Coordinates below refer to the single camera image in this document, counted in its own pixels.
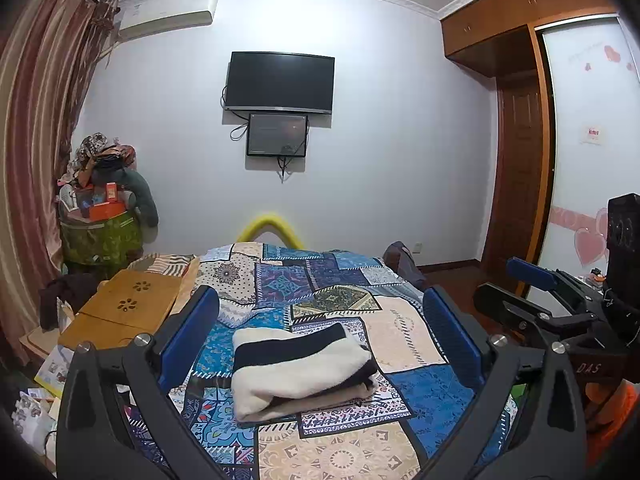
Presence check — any small black wall monitor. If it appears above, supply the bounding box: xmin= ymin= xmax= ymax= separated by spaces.
xmin=246 ymin=112 xmax=308 ymax=158

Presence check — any dark bag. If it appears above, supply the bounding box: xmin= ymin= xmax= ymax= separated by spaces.
xmin=384 ymin=241 xmax=426 ymax=288

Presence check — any black wall television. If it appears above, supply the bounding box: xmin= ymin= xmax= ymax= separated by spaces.
xmin=223 ymin=51 xmax=336 ymax=115

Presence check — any orange box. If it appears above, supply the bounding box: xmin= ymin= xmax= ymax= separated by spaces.
xmin=75 ymin=185 xmax=126 ymax=221

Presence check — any wooden overhead cabinet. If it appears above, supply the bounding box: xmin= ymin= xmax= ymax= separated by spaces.
xmin=440 ymin=0 xmax=640 ymax=78

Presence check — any dark brown garment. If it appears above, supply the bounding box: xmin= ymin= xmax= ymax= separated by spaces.
xmin=39 ymin=274 xmax=101 ymax=331

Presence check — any grey plush toy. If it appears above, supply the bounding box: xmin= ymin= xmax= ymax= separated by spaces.
xmin=120 ymin=167 xmax=160 ymax=228

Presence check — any cream and black sweater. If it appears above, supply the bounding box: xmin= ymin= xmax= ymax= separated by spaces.
xmin=231 ymin=322 xmax=379 ymax=423

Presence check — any wooden lap desk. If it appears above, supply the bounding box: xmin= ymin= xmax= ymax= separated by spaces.
xmin=57 ymin=269 xmax=183 ymax=351

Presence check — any green patterned storage box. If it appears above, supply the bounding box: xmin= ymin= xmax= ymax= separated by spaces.
xmin=59 ymin=210 xmax=143 ymax=266

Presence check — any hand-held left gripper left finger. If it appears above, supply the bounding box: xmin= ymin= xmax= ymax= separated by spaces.
xmin=55 ymin=285 xmax=261 ymax=480

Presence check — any white air conditioner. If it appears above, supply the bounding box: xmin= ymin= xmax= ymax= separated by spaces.
xmin=112 ymin=0 xmax=219 ymax=41

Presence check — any white sliding wardrobe door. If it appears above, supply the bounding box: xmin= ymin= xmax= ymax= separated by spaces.
xmin=537 ymin=15 xmax=640 ymax=281

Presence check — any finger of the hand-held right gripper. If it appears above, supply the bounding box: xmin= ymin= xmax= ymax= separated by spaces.
xmin=472 ymin=282 xmax=601 ymax=352
xmin=506 ymin=257 xmax=603 ymax=307

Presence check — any orange cloth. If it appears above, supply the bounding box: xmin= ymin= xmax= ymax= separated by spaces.
xmin=582 ymin=380 xmax=640 ymax=436

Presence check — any pile of clothes and boxes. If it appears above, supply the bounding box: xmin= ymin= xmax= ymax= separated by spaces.
xmin=57 ymin=132 xmax=138 ymax=221

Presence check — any striped woven cloth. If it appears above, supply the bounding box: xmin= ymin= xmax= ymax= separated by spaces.
xmin=127 ymin=254 xmax=196 ymax=277

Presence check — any striped brown curtain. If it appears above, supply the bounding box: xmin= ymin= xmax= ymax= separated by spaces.
xmin=0 ymin=0 xmax=121 ymax=361

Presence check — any blue patchwork bedspread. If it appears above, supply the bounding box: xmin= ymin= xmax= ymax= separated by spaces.
xmin=125 ymin=242 xmax=521 ymax=480

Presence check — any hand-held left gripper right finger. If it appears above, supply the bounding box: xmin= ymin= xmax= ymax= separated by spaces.
xmin=420 ymin=286 xmax=587 ymax=480

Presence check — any yellow foam tube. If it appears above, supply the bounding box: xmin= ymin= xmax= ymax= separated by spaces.
xmin=236 ymin=212 xmax=306 ymax=250

